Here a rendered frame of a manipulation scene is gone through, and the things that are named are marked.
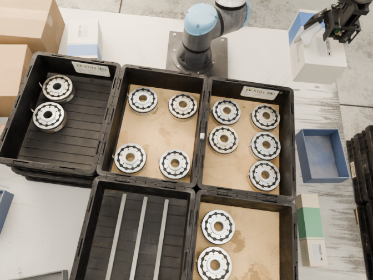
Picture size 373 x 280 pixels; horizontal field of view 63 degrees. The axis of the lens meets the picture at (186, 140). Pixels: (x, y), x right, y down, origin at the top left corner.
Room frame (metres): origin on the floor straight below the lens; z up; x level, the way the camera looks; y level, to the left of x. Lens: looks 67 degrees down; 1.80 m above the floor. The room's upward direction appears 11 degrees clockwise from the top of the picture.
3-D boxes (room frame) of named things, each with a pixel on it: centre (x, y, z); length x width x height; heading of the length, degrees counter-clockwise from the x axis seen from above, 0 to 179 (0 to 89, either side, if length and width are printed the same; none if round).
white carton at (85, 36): (0.78, 0.50, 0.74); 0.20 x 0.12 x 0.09; 15
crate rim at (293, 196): (0.43, -0.19, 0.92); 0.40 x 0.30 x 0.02; 3
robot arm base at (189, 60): (0.83, 0.04, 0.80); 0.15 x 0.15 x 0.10
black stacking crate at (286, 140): (0.43, -0.19, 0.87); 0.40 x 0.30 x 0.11; 3
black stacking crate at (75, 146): (0.40, 0.40, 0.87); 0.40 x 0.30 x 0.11; 3
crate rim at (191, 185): (0.41, 0.11, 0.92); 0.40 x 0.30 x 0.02; 3
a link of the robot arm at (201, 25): (0.85, 0.03, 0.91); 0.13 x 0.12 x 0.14; 131
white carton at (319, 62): (0.68, -0.33, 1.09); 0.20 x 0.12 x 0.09; 7
